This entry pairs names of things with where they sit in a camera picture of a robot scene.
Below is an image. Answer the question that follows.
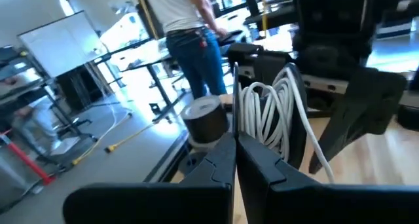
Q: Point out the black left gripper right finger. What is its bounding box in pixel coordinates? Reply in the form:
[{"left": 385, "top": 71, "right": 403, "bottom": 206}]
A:
[{"left": 237, "top": 135, "right": 419, "bottom": 224}]

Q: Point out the grey round base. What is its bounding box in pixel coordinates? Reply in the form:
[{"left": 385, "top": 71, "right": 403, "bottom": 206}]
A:
[{"left": 188, "top": 137, "right": 230, "bottom": 151}]

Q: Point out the white cord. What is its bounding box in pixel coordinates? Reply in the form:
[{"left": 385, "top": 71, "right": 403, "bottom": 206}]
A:
[{"left": 238, "top": 66, "right": 335, "bottom": 185}]

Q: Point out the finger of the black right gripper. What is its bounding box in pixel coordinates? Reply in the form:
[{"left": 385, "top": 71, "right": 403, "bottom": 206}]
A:
[
  {"left": 253, "top": 55, "right": 289, "bottom": 87},
  {"left": 309, "top": 68, "right": 409, "bottom": 174}
]

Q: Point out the black frame table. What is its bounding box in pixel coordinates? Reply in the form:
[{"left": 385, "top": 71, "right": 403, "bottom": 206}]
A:
[{"left": 94, "top": 29, "right": 245, "bottom": 123}]

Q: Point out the black cylinder container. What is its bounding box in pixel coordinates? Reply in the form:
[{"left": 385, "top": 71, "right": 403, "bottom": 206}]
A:
[{"left": 180, "top": 95, "right": 230, "bottom": 145}]

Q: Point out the yellow floor extension cord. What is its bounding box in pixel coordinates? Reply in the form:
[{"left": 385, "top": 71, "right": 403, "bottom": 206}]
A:
[{"left": 71, "top": 121, "right": 158, "bottom": 166}]

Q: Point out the red floor pole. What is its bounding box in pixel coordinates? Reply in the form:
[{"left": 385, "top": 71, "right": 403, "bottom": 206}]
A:
[{"left": 0, "top": 132, "right": 56, "bottom": 186}]

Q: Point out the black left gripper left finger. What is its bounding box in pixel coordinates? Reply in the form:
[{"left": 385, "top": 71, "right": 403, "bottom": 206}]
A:
[{"left": 63, "top": 134, "right": 237, "bottom": 224}]

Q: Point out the yellow hanging cable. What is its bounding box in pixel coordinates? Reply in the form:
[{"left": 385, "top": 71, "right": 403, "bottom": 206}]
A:
[{"left": 134, "top": 0, "right": 160, "bottom": 40}]

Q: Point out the person in white shirt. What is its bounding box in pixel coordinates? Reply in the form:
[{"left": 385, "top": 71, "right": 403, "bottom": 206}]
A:
[{"left": 142, "top": 0, "right": 242, "bottom": 100}]

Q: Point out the white whiteboard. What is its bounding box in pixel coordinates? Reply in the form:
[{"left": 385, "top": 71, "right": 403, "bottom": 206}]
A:
[{"left": 18, "top": 10, "right": 109, "bottom": 79}]

